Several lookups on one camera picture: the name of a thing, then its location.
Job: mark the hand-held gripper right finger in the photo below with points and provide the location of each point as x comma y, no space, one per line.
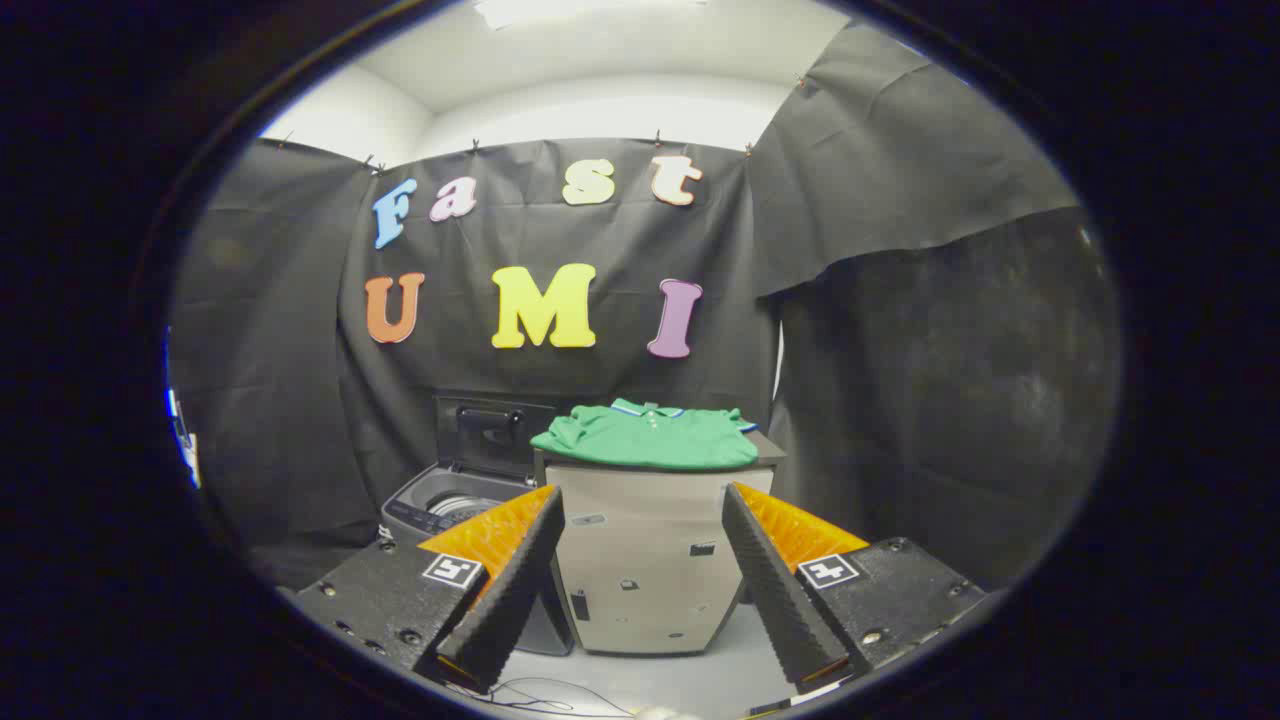
775,590

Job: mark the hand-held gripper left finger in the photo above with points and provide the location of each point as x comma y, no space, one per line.
515,590

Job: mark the grey washing machine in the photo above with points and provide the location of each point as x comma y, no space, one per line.
430,505

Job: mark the green polo shirt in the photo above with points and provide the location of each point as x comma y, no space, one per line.
650,440

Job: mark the grey cabinet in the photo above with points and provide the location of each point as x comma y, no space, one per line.
650,560

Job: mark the black backdrop cloth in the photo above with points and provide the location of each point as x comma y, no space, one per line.
880,330

